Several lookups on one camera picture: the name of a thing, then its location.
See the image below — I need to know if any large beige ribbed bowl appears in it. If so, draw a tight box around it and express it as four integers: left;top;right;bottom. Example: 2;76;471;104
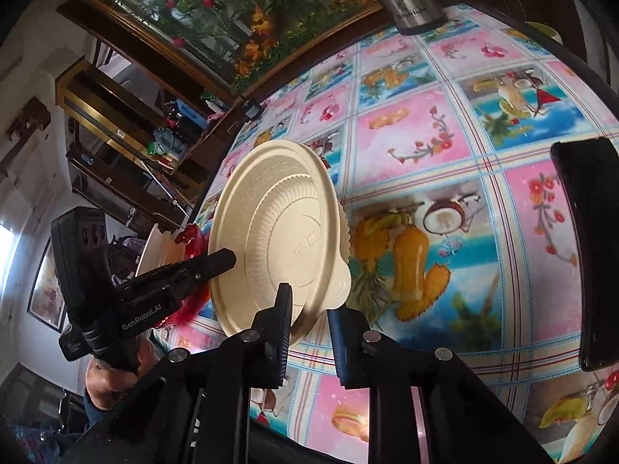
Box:
208;139;353;351

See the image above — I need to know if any fruit print tablecloth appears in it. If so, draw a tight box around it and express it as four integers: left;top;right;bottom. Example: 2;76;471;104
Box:
155;2;619;462

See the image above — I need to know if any blue box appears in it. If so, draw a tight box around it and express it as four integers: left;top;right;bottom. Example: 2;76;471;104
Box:
174;101;204;126

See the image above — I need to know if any red scalloped plate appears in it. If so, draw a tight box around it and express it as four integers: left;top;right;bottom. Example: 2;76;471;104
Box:
159;222;210;330

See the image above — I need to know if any dark carved wooden chair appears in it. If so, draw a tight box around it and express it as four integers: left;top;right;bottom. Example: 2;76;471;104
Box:
109;234;146;281

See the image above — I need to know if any wooden shelf unit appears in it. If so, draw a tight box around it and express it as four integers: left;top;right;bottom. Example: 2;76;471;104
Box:
55;58;228;233

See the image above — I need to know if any small white paper bowl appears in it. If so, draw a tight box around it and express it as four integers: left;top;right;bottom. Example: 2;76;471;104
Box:
135;222;185;277

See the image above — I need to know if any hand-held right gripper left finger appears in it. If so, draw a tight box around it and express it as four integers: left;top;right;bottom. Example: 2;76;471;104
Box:
63;283;294;464

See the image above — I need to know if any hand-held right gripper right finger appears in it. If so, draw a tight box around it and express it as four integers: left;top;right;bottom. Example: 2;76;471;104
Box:
327;308;554;464

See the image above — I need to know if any black glossy device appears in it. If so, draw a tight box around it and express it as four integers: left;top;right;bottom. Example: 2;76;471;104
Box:
550;136;619;373

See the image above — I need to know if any framed flower painting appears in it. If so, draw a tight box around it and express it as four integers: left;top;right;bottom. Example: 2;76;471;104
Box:
63;0;388;92

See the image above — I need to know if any person's left hand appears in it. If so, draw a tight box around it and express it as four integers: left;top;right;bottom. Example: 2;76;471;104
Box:
86;338;161;411

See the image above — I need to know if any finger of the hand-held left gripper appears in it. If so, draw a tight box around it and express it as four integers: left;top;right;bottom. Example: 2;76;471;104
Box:
113;249;238;311

